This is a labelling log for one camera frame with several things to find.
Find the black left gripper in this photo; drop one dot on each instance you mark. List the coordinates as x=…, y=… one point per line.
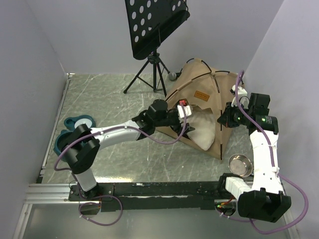
x=178, y=129

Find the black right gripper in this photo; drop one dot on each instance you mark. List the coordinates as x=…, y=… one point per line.
x=226, y=119

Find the cream white pillow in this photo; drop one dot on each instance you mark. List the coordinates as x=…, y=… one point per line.
x=203, y=134

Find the black microphone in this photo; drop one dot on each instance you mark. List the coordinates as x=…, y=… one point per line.
x=172, y=76

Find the white paw print bowl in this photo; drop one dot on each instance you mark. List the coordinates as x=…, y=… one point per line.
x=88, y=122

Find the steel pet bowl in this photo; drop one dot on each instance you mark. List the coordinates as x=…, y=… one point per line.
x=240, y=165

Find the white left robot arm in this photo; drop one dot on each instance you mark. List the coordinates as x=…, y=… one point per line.
x=79, y=148

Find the orange leather tent label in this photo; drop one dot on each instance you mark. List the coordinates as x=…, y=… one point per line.
x=201, y=95

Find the teal pet bowl holder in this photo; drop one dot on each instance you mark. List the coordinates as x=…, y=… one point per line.
x=69, y=124

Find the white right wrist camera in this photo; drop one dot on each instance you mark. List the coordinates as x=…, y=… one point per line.
x=242, y=97

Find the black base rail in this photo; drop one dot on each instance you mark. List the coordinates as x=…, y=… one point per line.
x=154, y=195

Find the black music stand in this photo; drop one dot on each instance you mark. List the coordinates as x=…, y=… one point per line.
x=151, y=22

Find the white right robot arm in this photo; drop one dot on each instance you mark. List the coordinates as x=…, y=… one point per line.
x=265, y=199

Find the tan pet tent fabric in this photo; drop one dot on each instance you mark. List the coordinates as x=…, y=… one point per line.
x=227, y=131

